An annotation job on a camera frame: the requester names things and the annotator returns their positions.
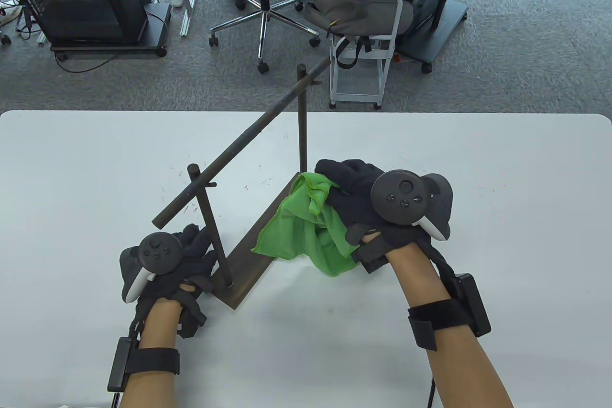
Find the person's right hand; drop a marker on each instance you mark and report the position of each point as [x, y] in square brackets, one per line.
[351, 202]

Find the person's left hand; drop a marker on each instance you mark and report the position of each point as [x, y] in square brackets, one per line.
[191, 259]

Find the green square towel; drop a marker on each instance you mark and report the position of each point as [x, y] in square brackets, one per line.
[296, 231]

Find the dark metal desktop rack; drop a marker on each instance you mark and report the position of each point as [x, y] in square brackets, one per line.
[248, 133]

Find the person's left forearm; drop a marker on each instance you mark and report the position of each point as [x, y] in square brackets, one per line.
[153, 326]

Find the person's right forearm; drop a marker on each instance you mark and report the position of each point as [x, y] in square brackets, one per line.
[440, 369]

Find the white desktop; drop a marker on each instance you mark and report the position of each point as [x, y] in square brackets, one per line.
[478, 149]

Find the dark grey hand controller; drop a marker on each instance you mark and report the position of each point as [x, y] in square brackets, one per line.
[155, 250]
[401, 197]

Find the white rolling cart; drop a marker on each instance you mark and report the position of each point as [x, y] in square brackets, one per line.
[356, 82]

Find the grey bag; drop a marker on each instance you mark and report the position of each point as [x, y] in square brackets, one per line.
[349, 13]

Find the black wheeled frame stand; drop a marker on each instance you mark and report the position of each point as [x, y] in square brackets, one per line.
[430, 20]

